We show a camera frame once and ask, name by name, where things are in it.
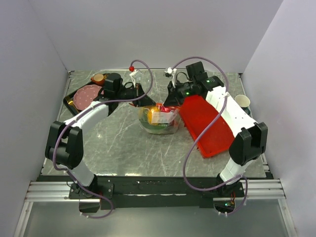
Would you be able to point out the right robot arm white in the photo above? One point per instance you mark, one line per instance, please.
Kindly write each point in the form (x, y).
(250, 137)

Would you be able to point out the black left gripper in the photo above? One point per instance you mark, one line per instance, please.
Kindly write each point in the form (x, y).
(143, 101)

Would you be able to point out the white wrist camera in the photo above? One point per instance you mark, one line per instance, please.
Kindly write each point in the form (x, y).
(135, 75)
(171, 73)

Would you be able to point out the yellow toy mango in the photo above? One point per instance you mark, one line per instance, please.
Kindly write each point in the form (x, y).
(146, 113)

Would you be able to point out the red toy bell pepper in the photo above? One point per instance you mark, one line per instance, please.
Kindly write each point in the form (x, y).
(165, 109)

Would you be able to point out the pink dotted plate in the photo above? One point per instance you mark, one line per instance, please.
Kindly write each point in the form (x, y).
(85, 95)

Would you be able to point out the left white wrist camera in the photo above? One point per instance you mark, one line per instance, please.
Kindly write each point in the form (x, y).
(135, 75)

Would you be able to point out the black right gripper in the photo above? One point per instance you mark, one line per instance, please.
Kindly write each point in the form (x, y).
(174, 98)

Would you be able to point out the dark green mug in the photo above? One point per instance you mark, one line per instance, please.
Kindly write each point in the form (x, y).
(244, 102)

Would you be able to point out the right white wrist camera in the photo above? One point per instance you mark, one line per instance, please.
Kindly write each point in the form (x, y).
(171, 73)

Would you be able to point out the clear zip top bag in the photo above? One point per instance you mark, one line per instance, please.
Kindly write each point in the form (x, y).
(172, 119)

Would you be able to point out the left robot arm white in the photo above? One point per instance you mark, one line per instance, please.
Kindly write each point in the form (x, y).
(64, 145)

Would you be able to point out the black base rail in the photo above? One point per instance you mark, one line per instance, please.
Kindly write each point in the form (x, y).
(149, 192)

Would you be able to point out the brown ceramic cup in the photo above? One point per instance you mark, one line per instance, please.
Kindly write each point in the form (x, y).
(98, 79)

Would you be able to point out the orange green toy mango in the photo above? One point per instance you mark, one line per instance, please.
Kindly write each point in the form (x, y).
(157, 129)

